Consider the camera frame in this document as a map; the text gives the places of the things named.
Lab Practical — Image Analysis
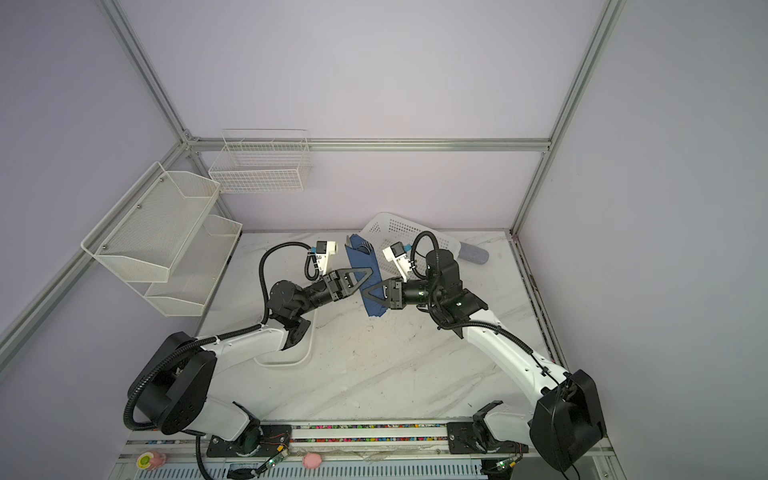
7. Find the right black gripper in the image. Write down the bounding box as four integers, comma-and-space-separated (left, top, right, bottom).
362, 274, 441, 313

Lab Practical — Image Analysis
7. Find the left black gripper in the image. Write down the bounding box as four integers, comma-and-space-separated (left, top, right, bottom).
295, 268, 373, 318

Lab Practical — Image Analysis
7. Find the blue paper napkin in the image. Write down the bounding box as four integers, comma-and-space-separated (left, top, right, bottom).
344, 233, 386, 320

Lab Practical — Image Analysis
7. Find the white perforated plastic basket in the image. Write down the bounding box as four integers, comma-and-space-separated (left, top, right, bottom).
358, 212, 461, 256

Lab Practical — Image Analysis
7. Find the white rectangular plastic tray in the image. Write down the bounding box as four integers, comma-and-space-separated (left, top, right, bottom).
253, 323, 315, 369

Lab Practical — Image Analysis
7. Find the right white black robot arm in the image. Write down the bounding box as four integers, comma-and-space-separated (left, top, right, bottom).
363, 242, 606, 474

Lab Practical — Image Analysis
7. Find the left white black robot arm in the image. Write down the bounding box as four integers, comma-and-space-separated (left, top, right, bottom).
123, 267, 374, 456

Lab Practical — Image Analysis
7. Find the grey oval pouch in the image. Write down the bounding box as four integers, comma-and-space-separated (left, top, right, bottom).
459, 242, 490, 265

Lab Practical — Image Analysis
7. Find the pink round toy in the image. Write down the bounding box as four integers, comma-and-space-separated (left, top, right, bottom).
302, 452, 323, 470

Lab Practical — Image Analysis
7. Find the white two-tier mesh shelf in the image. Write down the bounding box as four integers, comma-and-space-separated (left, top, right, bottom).
81, 163, 242, 317

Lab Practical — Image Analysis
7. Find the pink green toy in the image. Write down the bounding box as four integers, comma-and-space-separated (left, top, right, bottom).
136, 451, 167, 471

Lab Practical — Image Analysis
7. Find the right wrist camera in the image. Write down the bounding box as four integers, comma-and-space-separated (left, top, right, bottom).
383, 242, 413, 281

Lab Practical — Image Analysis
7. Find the white wire wall basket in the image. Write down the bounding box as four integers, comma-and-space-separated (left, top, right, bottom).
208, 129, 312, 194

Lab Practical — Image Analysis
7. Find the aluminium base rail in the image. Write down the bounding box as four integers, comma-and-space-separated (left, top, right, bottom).
109, 418, 627, 479

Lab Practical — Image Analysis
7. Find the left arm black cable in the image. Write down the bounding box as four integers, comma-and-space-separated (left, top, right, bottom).
122, 241, 319, 480

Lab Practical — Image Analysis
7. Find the aluminium frame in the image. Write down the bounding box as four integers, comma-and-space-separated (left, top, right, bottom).
1, 1, 625, 378

